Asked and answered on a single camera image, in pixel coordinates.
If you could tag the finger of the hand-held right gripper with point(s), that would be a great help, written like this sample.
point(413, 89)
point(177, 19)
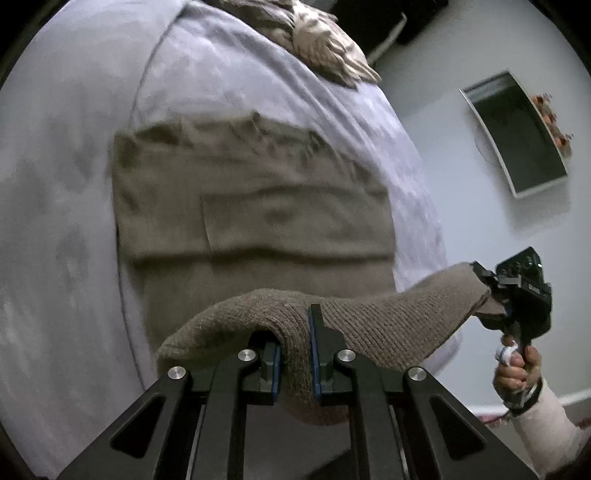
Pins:
point(489, 277)
point(494, 318)

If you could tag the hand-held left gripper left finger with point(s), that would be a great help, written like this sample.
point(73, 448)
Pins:
point(276, 371)

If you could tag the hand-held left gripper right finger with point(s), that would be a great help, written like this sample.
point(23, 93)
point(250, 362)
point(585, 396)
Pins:
point(313, 355)

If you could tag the brown knit sweater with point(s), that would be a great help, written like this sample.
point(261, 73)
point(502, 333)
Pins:
point(258, 217)

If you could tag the person's right forearm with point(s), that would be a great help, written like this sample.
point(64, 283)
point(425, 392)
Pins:
point(549, 429)

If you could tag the person's right hand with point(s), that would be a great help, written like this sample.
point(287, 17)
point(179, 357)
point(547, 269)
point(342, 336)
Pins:
point(512, 374)

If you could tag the black wristband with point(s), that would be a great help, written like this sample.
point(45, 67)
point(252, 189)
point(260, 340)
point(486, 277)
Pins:
point(526, 400)

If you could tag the orange flower decoration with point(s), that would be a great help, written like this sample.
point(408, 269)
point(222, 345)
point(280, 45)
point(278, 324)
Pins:
point(556, 127)

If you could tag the grey embossed bedspread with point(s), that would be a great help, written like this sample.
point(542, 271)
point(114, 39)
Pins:
point(323, 115)

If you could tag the plain grey bed sheet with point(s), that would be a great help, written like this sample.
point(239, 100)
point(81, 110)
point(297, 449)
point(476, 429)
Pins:
point(60, 207)

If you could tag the dark furniture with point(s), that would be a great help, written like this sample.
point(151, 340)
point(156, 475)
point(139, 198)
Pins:
point(392, 21)

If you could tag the brown patterned pillow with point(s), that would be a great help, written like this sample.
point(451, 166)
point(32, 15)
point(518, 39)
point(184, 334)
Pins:
point(318, 41)

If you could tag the wall-mounted shelf box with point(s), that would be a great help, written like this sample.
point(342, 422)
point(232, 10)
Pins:
point(519, 136)

